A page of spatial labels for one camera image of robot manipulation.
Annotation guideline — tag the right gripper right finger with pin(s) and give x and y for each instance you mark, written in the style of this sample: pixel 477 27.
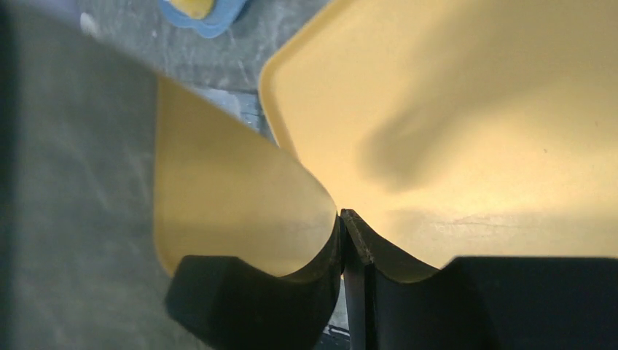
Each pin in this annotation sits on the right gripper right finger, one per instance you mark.
pixel 395 301

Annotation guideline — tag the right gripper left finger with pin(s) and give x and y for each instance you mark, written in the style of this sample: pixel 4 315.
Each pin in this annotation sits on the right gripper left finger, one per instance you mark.
pixel 228 304

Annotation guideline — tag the yellow serving tray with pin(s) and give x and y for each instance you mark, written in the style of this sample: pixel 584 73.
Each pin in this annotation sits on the yellow serving tray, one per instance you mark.
pixel 458 127

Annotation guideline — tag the blue three-tier cake stand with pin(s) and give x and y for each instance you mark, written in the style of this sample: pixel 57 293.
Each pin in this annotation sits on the blue three-tier cake stand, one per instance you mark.
pixel 222 16

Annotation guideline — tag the yellow cupcake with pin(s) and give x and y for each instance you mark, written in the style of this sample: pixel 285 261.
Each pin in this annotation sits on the yellow cupcake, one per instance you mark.
pixel 194 9

